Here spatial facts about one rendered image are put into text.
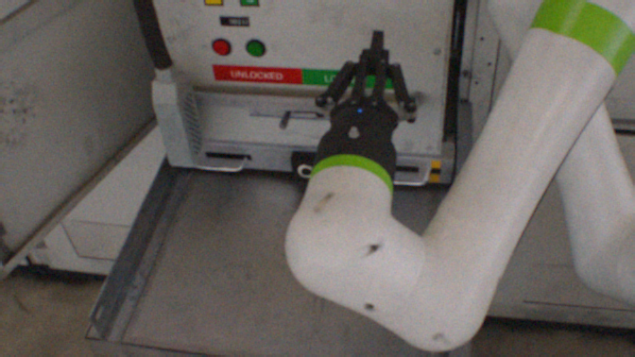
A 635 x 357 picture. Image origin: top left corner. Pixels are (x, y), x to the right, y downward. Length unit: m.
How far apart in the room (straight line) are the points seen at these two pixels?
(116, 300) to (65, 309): 1.18
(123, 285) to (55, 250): 1.11
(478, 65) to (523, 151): 0.72
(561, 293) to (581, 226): 0.96
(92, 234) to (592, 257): 1.53
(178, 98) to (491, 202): 0.59
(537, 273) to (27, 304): 1.64
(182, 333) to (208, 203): 0.29
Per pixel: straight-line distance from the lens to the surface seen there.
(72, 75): 1.30
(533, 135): 0.70
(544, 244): 1.78
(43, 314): 2.34
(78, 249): 2.21
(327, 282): 0.62
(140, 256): 1.21
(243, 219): 1.22
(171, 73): 1.09
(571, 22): 0.74
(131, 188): 1.86
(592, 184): 0.97
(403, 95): 0.82
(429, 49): 1.07
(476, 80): 1.43
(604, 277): 1.00
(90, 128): 1.37
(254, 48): 1.11
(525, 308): 2.01
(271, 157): 1.25
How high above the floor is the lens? 1.74
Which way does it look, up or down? 45 degrees down
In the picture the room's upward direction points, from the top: 5 degrees counter-clockwise
